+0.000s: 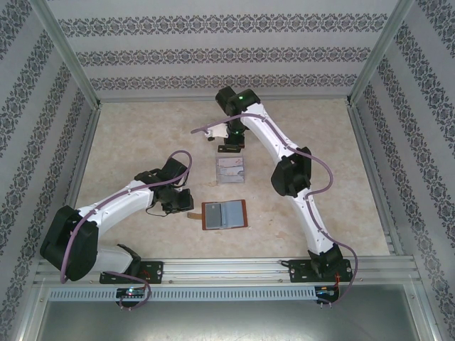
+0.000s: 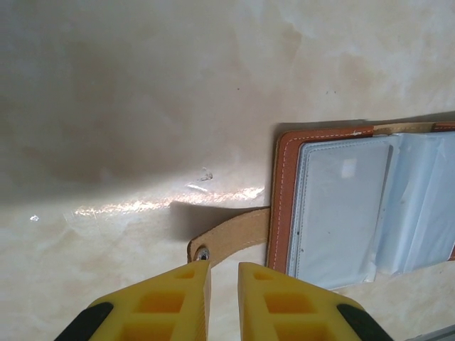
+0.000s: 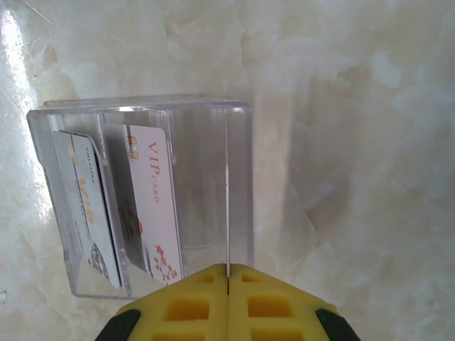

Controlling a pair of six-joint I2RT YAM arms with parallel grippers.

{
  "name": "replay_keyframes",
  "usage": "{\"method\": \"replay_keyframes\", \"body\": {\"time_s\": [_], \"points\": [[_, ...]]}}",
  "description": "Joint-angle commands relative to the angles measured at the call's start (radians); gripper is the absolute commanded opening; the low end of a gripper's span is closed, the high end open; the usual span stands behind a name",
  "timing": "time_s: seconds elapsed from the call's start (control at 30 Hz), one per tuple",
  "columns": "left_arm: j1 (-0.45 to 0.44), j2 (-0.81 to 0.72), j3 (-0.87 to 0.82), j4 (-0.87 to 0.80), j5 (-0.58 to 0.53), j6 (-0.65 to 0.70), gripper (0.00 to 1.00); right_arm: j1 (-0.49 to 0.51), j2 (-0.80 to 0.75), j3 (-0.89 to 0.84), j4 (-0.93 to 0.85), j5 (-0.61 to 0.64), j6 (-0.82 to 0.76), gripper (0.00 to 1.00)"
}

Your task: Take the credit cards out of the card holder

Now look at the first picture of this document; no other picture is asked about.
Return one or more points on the clear acrylic card box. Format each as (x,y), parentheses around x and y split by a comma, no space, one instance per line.
(231,180)

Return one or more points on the brown leather card holder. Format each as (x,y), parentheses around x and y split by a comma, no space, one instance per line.
(234,215)

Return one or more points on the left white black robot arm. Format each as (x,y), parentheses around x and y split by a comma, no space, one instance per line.
(117,204)

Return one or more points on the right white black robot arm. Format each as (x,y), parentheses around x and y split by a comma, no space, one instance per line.
(264,131)

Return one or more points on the grey sheet metal panel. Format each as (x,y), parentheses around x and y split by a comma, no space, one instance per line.
(227,319)

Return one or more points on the aluminium back frame rail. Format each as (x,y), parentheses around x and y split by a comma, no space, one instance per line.
(224,99)

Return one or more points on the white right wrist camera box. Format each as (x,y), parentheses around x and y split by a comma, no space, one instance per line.
(217,131)

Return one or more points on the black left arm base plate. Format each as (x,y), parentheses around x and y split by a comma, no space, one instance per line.
(156,271)

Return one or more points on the aluminium table side rail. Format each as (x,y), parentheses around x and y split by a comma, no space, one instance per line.
(369,156)
(82,156)

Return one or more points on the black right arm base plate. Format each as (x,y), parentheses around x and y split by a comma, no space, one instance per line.
(298,271)

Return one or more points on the aluminium frame post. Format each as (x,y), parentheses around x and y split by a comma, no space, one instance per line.
(68,53)
(380,53)

